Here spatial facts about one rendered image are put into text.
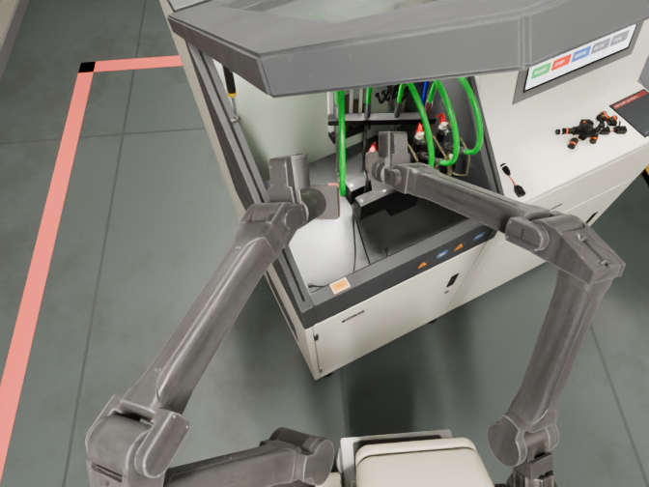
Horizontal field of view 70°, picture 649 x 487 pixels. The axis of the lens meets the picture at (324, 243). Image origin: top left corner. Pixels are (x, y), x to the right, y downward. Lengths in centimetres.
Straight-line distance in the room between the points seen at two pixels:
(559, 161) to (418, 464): 111
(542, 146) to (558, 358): 96
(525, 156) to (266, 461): 121
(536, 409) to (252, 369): 156
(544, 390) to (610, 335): 173
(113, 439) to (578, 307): 65
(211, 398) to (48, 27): 296
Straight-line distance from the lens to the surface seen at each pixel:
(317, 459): 88
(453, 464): 84
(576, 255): 76
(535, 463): 96
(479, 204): 89
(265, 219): 74
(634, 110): 191
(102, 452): 62
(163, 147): 301
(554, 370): 86
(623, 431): 250
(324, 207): 88
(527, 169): 160
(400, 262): 136
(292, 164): 79
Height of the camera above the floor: 216
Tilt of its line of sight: 62 degrees down
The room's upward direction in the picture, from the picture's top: 3 degrees counter-clockwise
